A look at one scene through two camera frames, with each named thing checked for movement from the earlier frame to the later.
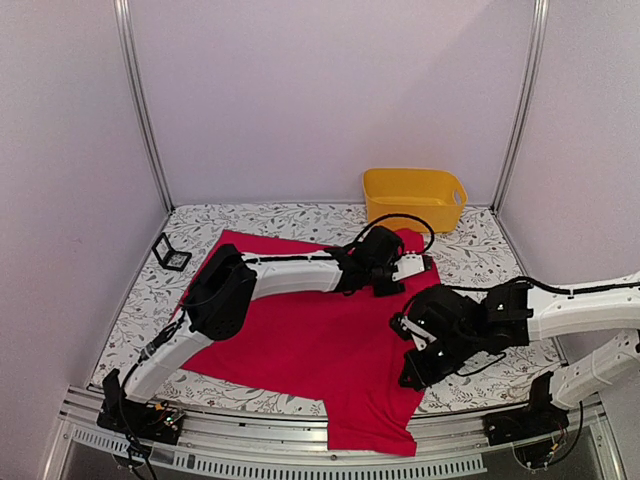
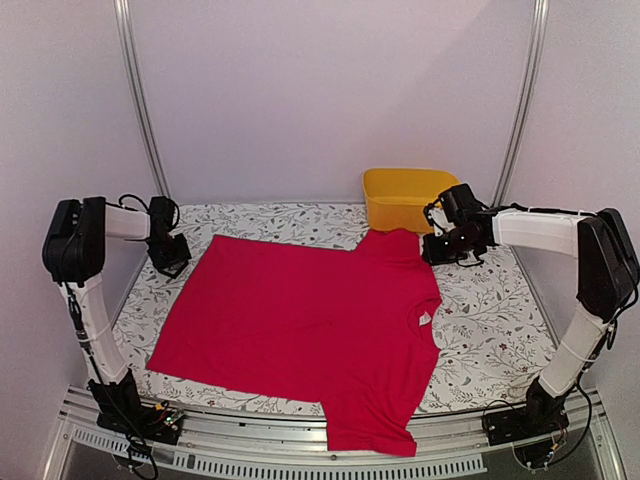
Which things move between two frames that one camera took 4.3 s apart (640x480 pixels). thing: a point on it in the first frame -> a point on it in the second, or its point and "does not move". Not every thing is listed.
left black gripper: x=380 y=292 -> x=184 y=254
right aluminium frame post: x=540 y=28 does not move
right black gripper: x=422 y=378 -> x=433 y=257
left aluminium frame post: x=136 y=99 does not move
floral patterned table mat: x=473 y=257 does not move
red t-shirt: x=263 y=243 -> x=346 y=331
